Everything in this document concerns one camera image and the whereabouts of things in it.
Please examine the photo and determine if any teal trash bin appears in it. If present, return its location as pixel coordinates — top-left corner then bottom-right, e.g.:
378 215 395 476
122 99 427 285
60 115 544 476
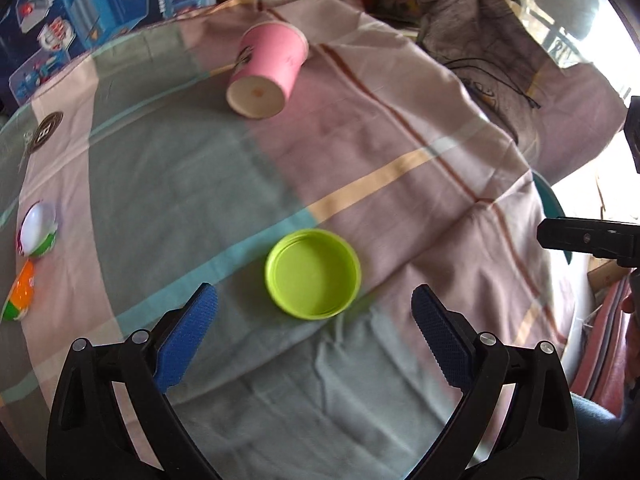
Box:
532 170 573 263

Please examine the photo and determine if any person's right hand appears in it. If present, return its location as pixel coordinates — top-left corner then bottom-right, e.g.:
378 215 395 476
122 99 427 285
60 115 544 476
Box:
620 295 639 314

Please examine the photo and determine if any white orange green egg shell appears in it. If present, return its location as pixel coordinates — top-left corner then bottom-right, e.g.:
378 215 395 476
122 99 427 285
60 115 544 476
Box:
1 259 35 322

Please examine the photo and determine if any grey purple garment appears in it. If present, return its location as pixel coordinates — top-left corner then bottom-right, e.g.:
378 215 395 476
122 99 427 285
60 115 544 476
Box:
416 0 549 164

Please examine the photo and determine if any pink grey plaid cloth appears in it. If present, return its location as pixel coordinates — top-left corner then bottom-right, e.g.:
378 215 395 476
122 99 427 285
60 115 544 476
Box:
1 0 626 479

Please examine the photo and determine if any lime green plastic lid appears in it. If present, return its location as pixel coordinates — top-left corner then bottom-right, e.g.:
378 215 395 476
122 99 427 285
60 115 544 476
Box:
265 229 361 321

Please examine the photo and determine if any pink paper cup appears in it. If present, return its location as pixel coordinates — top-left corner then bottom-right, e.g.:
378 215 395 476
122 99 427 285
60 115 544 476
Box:
226 22 309 119

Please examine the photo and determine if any blue toy truck box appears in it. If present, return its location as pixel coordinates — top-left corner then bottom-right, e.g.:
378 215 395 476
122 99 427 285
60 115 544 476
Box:
1 0 216 114

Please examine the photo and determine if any black cable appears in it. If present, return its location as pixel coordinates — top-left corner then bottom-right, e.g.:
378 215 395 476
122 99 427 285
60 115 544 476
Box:
441 56 542 111

